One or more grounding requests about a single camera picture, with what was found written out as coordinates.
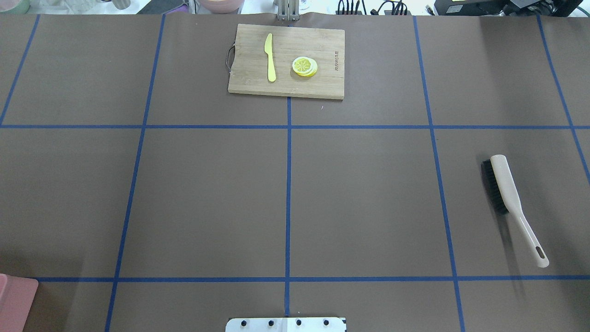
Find black monitor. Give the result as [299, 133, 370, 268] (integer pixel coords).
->
[433, 0, 582, 17]

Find beige hand brush black bristles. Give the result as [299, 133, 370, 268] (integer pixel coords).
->
[481, 154, 550, 268]

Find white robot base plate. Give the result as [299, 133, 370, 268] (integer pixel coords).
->
[225, 317, 348, 332]

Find yellow plastic toy knife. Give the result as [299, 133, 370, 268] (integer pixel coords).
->
[264, 32, 277, 83]

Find aluminium frame post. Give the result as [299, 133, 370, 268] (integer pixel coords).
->
[273, 0, 301, 22]

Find wooden cutting board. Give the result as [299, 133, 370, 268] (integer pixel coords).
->
[228, 24, 345, 100]

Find yellow toy lemon slices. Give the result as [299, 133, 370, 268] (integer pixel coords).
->
[292, 56, 319, 77]

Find pink plastic bin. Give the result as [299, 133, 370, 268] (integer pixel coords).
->
[0, 273, 39, 332]

